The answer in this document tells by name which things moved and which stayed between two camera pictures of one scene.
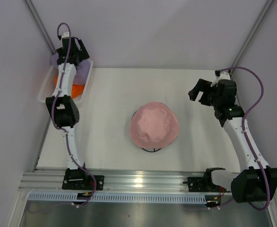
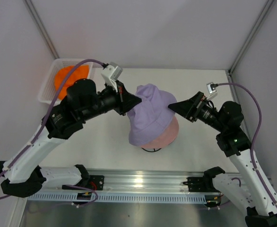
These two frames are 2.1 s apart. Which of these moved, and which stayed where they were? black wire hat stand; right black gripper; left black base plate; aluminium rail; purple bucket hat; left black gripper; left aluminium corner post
Moved: purple bucket hat; right black gripper; left black gripper
Stayed: left aluminium corner post; black wire hat stand; left black base plate; aluminium rail
